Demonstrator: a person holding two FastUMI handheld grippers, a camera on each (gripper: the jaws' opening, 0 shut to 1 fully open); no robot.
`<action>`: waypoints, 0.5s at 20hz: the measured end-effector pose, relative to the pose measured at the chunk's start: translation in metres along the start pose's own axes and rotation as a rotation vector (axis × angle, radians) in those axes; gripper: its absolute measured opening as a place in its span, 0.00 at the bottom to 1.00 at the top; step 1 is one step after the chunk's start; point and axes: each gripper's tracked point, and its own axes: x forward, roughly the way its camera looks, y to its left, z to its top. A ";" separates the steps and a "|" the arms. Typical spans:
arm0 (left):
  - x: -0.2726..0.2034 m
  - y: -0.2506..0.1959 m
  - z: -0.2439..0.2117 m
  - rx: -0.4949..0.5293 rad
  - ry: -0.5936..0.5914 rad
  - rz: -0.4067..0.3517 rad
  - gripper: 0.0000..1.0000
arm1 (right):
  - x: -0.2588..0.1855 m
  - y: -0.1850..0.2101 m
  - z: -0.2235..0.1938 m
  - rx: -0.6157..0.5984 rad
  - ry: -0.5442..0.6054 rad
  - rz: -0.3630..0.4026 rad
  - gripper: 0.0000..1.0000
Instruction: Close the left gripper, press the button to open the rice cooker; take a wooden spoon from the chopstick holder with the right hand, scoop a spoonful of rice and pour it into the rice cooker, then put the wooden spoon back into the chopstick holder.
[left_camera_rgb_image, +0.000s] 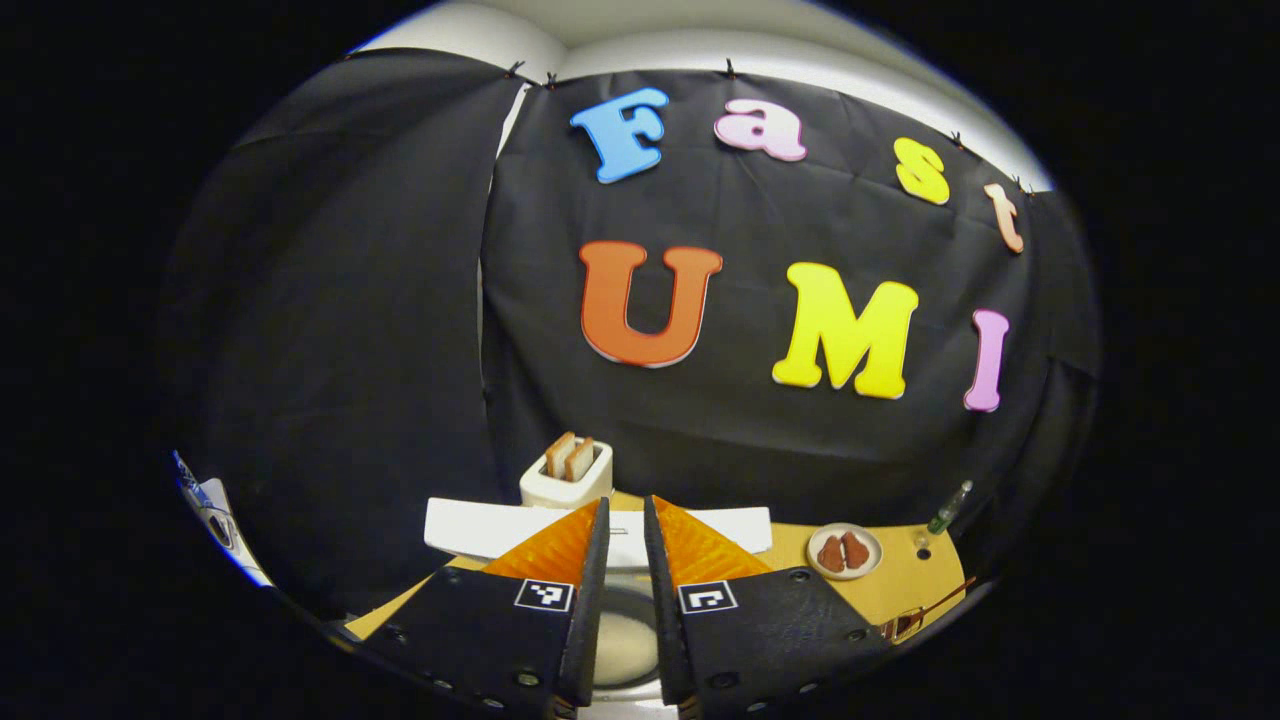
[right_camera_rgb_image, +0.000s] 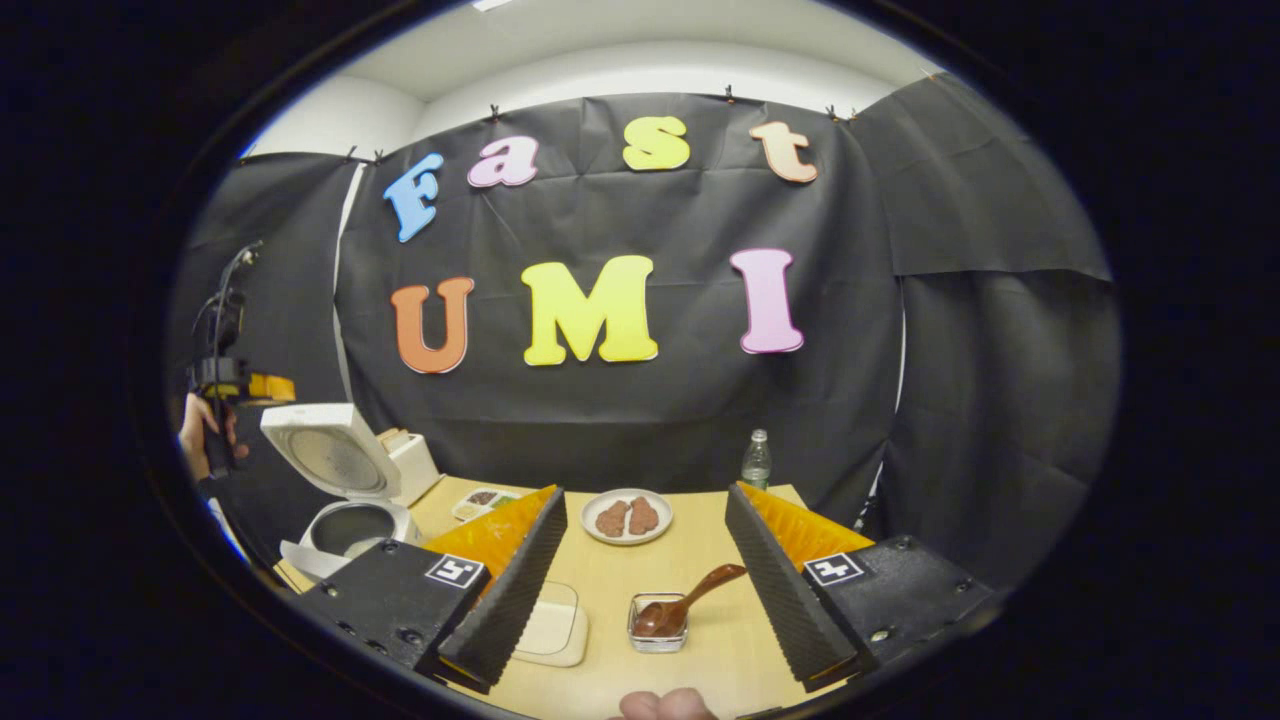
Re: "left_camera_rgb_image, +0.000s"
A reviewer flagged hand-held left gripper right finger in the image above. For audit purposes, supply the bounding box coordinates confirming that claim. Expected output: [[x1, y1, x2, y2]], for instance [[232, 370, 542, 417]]
[[643, 494, 896, 720]]

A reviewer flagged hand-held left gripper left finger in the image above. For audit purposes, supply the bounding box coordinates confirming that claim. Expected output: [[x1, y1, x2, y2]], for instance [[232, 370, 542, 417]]
[[345, 497, 611, 720]]

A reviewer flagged white uncooked rice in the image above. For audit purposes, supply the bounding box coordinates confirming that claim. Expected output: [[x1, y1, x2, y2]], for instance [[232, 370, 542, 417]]
[[597, 610, 661, 689]]

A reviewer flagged white rice cooker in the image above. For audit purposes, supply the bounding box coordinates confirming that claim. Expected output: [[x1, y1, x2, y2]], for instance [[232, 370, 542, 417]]
[[424, 497, 773, 720]]

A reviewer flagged clear green label bottle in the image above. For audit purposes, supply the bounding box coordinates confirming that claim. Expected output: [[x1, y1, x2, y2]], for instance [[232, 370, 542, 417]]
[[927, 480, 974, 535]]

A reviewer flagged brown wooden spoon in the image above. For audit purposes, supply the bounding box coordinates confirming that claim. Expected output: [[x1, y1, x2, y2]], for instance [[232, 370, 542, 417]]
[[900, 578, 976, 631]]

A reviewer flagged round white plate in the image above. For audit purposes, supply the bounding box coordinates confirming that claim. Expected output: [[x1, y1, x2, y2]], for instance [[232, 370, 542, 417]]
[[807, 523, 884, 581]]

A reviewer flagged white toaster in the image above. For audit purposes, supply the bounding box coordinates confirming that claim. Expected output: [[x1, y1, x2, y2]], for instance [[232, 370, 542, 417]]
[[519, 432, 614, 509]]

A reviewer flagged black backdrop cloth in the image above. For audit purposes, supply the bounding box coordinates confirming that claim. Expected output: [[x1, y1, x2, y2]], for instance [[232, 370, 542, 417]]
[[160, 48, 1101, 621]]

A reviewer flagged white side desk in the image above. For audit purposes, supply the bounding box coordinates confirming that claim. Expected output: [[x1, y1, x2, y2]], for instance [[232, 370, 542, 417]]
[[178, 455, 271, 586]]

